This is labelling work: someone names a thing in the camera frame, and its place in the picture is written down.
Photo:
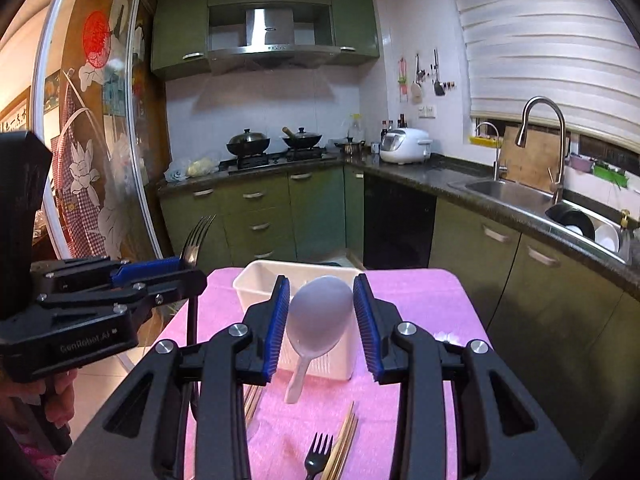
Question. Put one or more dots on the white bowl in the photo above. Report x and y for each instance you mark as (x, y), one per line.
(607, 237)

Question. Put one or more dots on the hanging black spatula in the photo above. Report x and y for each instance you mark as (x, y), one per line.
(438, 87)

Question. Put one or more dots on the black plastic fork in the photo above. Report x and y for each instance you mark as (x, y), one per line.
(196, 242)
(317, 460)

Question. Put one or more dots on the dark sauce bottle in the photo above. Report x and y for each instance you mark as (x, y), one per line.
(385, 129)
(402, 121)

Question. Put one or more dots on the white plastic bag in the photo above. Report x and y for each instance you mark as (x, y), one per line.
(175, 174)

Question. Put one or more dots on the pink tablecloth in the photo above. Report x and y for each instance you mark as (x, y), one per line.
(280, 442)

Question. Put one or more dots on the black gas stove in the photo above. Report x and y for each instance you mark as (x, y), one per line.
(280, 160)

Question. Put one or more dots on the hanging skimmer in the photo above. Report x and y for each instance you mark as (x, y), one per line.
(417, 94)

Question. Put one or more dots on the steel sink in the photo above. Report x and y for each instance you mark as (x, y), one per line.
(500, 191)

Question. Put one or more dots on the small steel pot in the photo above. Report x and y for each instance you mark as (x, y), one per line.
(349, 147)

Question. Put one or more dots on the hanging red green brush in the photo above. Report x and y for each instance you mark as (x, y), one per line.
(402, 77)

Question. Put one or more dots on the black wok with lid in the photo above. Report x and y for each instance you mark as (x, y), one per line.
(248, 142)

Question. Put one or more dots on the framed calligraphy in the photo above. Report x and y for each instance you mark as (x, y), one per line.
(15, 112)

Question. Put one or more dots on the purple pot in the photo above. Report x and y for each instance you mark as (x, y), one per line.
(581, 164)

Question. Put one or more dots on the flower pattern glass door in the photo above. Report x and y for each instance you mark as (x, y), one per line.
(120, 125)

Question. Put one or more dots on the green base cabinets under sink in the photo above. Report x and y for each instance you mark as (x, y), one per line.
(550, 320)

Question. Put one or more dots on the steel range hood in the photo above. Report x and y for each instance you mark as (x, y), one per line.
(272, 30)

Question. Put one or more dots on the small steel faucet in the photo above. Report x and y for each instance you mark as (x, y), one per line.
(497, 160)

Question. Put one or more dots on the white rice spoon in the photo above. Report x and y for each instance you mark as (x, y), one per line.
(320, 310)

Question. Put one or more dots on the black bowl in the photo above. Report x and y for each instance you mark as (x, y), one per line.
(567, 217)

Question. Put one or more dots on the person's left hand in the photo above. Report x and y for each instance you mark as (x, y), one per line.
(59, 396)

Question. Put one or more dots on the white rice cooker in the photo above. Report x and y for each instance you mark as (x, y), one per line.
(404, 147)

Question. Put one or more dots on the wooden cutting board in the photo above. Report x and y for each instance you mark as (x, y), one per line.
(530, 165)

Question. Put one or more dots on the yellow sponge holder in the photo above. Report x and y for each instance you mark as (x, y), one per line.
(482, 140)

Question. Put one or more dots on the green base cabinets with drawers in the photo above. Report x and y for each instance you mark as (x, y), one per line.
(310, 210)

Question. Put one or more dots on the person's clothing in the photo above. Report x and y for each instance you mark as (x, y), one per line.
(40, 460)

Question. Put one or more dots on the tall steel faucet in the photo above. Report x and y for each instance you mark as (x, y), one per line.
(561, 160)

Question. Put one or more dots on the white plastic utensil basket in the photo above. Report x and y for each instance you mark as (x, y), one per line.
(255, 285)

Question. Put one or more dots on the wooden chopstick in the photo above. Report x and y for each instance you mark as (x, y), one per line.
(255, 405)
(344, 457)
(348, 452)
(334, 452)
(248, 402)
(339, 455)

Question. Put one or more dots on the red paper cutting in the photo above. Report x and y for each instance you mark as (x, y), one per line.
(97, 40)

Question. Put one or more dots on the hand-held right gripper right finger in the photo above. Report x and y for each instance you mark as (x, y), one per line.
(366, 332)

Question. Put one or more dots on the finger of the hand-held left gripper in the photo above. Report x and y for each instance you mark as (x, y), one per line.
(145, 270)
(170, 285)

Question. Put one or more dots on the white wall socket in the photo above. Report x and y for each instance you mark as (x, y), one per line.
(427, 111)

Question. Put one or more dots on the black built-in appliance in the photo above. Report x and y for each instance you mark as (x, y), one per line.
(400, 225)

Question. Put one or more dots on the clear oil bottle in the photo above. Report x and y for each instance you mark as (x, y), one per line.
(356, 125)

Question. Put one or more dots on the white window blind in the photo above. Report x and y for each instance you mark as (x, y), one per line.
(540, 45)

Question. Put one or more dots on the green tray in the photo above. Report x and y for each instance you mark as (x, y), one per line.
(609, 171)

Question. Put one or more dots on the yellow food bag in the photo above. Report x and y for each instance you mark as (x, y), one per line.
(200, 166)

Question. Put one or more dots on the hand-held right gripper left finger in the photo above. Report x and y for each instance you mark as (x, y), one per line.
(277, 332)

